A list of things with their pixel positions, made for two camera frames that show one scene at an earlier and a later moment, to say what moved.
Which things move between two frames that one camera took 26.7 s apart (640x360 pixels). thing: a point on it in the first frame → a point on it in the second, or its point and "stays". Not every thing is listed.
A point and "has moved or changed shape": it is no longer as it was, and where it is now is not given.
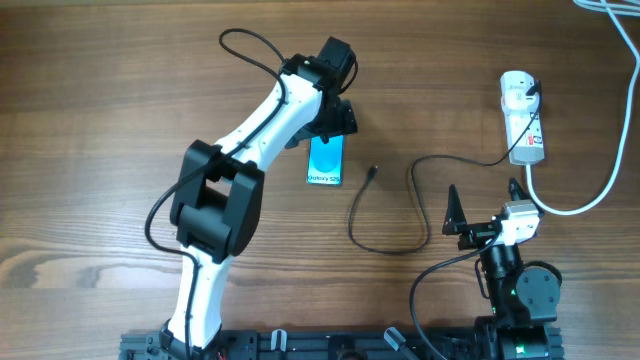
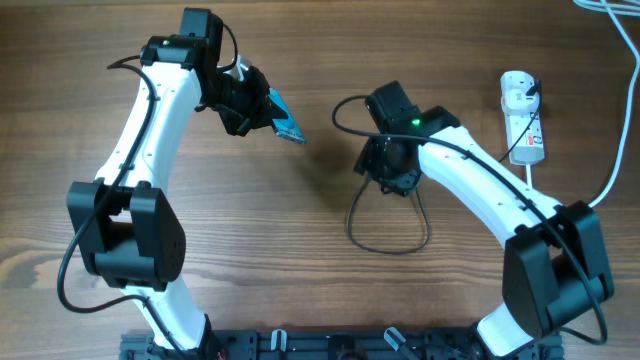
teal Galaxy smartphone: [324, 165] has moved or changed shape
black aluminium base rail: [432, 343] stays
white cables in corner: [613, 7] stays
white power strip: [523, 124] stays
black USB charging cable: [534, 86] stays
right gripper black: [457, 224] → [368, 162]
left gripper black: [344, 123] → [260, 106]
